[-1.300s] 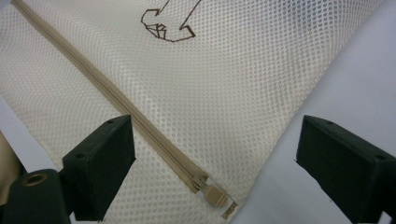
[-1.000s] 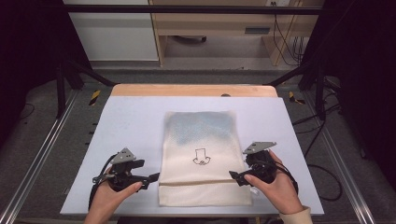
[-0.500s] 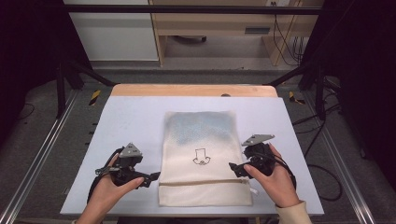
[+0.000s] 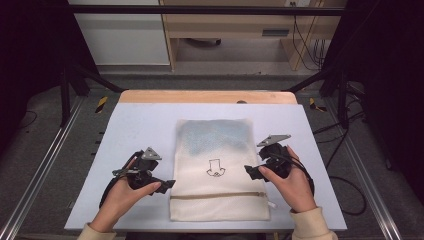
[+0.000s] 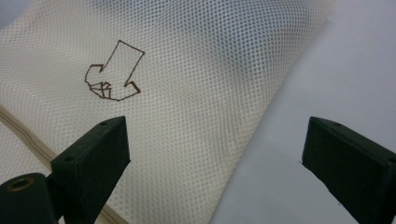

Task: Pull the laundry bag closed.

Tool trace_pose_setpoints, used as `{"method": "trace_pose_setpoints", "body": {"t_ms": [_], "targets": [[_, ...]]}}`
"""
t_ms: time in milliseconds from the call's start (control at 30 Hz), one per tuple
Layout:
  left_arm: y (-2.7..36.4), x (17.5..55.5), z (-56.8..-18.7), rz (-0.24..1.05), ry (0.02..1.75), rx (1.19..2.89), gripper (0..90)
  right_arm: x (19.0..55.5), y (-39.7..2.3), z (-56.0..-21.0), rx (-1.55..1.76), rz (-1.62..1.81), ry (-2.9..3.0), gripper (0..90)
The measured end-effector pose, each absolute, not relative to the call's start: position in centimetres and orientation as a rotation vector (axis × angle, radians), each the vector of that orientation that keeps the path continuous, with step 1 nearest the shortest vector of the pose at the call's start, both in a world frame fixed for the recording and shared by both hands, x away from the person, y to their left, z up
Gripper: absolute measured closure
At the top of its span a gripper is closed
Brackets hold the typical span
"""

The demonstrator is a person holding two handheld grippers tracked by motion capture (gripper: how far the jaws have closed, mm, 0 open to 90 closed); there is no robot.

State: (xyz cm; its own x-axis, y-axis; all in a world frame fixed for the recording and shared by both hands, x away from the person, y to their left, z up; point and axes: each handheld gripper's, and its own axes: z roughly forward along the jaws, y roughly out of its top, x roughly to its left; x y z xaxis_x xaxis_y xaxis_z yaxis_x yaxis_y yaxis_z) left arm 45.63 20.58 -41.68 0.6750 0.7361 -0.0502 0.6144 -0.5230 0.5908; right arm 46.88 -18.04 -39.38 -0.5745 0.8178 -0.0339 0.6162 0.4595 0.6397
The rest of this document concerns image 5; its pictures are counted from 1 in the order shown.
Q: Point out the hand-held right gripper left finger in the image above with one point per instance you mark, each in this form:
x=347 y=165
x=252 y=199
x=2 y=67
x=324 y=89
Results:
x=93 y=161

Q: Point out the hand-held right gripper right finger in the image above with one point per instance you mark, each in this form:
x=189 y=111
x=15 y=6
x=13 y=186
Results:
x=355 y=168

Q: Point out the white mesh laundry bag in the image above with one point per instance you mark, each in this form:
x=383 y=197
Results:
x=193 y=93

